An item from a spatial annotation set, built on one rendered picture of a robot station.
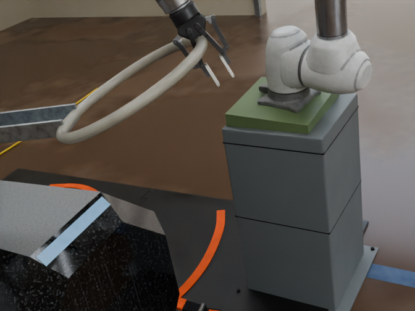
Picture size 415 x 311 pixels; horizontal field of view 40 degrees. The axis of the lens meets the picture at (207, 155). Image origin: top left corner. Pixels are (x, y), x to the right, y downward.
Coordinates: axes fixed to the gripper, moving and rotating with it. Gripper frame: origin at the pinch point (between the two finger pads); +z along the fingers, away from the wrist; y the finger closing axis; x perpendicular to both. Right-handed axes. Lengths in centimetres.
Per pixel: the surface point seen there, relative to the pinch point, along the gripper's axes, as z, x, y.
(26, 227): 9, 1, 73
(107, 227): 24, -2, 55
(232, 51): 87, -387, -1
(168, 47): -9.9, -17.3, 10.1
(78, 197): 13, -11, 60
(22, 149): 34, -250, 166
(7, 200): 4, -18, 82
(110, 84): -9.6, -19.7, 31.7
